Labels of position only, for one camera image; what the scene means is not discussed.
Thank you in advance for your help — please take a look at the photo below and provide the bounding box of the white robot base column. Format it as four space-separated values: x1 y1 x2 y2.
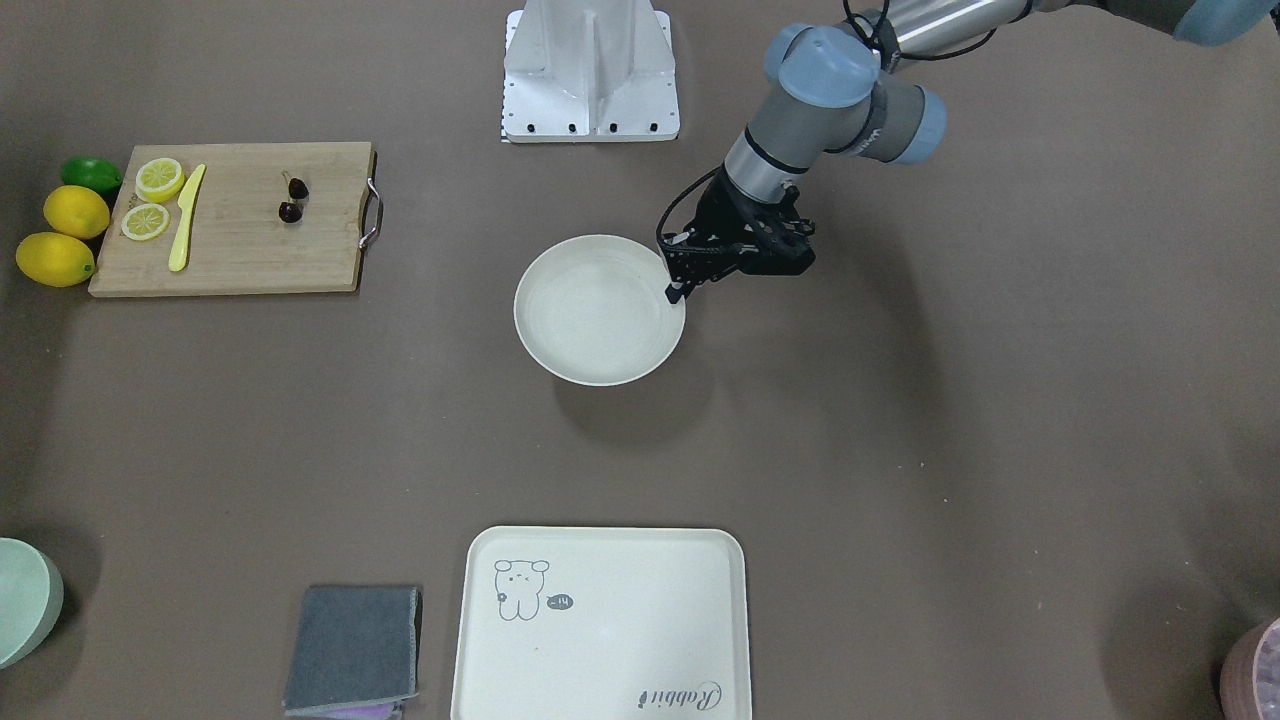
500 1 681 143

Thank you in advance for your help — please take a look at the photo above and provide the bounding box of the yellow plastic knife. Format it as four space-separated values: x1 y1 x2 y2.
166 163 207 273

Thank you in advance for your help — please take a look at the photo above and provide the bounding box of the grey folded cloth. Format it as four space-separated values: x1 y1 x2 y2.
282 585 420 719

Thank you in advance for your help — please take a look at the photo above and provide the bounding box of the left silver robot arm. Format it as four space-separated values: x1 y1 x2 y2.
655 1 1062 305

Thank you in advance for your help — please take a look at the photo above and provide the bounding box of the white rabbit tray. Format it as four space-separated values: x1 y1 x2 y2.
451 527 753 719

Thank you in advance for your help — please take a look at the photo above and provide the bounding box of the mint green bowl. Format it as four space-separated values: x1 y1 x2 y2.
1 538 64 669

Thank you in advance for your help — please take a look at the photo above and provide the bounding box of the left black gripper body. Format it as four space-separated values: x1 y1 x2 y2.
666 170 817 283

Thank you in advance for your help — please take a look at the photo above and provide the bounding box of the lemon slice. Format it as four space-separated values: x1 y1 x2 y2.
120 202 172 242
134 158 187 205

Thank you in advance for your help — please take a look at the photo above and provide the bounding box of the yellow lemon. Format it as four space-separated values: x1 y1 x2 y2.
15 232 97 288
42 184 111 240

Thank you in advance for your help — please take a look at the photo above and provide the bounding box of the green lime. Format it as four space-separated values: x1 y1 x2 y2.
60 155 123 196

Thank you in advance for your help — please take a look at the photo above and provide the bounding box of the pink bowl with ice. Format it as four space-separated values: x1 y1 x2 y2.
1219 619 1279 719

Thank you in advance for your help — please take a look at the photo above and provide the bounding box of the dark red cherry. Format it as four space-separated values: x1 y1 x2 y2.
282 170 310 202
276 201 305 224

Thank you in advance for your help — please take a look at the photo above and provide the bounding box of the beige round plate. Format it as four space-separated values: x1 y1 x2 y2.
513 234 686 387

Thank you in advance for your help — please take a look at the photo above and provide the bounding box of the bamboo cutting board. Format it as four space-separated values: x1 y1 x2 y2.
88 142 381 299

